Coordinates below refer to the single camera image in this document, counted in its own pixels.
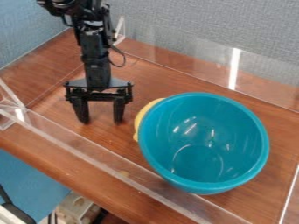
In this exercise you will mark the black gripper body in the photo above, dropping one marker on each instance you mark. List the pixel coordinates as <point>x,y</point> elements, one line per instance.
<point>99,86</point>

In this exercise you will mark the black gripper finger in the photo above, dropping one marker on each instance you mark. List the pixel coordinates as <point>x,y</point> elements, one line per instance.
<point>81,108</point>
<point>119,107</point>

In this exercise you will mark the blue plastic bowl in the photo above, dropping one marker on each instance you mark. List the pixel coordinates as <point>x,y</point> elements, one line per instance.
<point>203,141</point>

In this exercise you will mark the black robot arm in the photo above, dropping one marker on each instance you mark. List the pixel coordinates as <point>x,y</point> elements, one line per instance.
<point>87,16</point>

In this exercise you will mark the yellow object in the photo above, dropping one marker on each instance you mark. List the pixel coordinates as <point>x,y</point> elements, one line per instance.
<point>141,114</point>

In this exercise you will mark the clear acrylic front barrier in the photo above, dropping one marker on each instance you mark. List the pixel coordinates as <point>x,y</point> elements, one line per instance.
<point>120,185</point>

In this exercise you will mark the clear acrylic barrier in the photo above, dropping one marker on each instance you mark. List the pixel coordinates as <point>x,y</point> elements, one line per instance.
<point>120,185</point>
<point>252,74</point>

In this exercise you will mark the white device under table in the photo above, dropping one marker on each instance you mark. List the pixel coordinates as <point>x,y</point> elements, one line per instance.
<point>75,210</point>

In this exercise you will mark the black chair part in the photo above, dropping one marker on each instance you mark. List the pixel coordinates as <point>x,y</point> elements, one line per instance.
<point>13,209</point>

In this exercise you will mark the clear acrylic back barrier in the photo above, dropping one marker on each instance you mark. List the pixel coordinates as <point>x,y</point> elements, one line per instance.
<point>252,74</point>

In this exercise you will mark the clear acrylic left bracket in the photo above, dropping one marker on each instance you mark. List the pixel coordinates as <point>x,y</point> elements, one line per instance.
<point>12,109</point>

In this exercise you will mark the clear acrylic corner bracket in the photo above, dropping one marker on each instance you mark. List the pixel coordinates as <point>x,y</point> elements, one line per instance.
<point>120,31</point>

